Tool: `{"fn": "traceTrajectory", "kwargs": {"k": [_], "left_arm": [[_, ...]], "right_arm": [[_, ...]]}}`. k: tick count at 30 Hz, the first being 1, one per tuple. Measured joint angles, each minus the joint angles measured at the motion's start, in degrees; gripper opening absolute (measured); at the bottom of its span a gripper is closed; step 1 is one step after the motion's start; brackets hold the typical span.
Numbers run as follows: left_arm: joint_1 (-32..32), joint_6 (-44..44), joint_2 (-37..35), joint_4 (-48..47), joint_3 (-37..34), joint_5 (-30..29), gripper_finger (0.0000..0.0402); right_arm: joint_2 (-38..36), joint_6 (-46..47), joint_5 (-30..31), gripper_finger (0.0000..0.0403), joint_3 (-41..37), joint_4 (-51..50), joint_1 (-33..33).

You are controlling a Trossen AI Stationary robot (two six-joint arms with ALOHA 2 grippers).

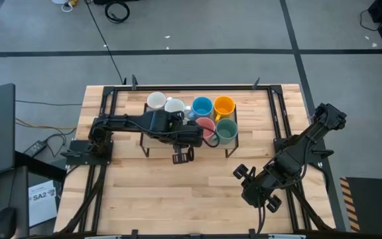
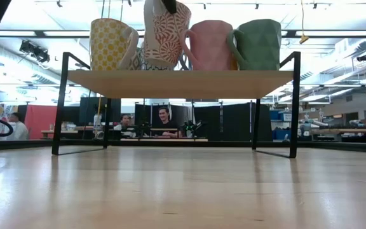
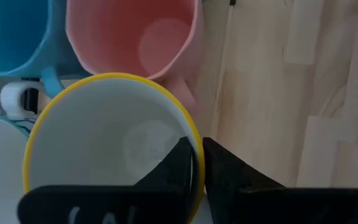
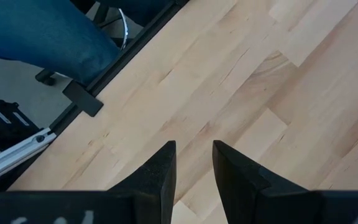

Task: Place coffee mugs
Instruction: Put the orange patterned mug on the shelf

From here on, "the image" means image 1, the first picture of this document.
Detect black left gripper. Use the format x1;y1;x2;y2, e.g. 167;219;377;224
171;124;205;165

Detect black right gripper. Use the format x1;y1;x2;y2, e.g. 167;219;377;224
232;162;290;214

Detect pink faceted mug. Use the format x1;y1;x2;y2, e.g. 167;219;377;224
194;116;217;140

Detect green faceted mug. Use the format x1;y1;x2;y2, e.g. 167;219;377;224
214;118;239;145

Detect white mug blue floral pattern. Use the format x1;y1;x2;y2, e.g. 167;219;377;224
163;98;192;117

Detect blue faceted mug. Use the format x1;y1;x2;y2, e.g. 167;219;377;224
187;96;214;120

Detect white mug grey diamond pattern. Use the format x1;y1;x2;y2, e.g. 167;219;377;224
146;91;174;110

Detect yellow faceted mug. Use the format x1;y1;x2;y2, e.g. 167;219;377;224
213;95;237;123

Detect wooden shelf black metal legs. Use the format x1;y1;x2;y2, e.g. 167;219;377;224
139;102;239;159

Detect black hazard striped mat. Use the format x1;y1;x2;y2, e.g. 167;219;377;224
339;176;382;233

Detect black desk beam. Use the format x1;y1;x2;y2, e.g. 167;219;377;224
14;151;68;183

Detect black power adapter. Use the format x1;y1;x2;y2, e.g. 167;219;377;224
23;139;48;159

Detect white printed paper sheet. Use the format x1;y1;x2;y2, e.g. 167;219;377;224
27;179;58;228

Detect black computer mouse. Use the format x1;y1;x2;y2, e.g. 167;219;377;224
0;206;19;239

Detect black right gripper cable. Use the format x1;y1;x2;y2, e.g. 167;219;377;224
256;195;269;235

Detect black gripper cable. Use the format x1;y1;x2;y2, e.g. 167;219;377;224
201;131;221;149
256;195;269;235

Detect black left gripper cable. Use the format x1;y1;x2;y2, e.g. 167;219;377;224
201;131;221;149

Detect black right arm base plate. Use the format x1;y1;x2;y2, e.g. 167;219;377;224
273;137;325;165

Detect black aluminium table frame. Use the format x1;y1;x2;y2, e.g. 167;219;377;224
56;76;336;239

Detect black clamp handle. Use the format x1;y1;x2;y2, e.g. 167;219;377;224
311;149;335;159
60;150;83;159

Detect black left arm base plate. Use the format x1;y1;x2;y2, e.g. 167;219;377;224
65;138;114;166

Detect black floor cable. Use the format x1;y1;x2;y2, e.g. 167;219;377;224
84;0;127;86

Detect yellow floor cable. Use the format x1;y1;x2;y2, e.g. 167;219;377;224
14;117;78;131

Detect coiled black cable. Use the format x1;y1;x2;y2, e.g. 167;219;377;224
104;0;131;25

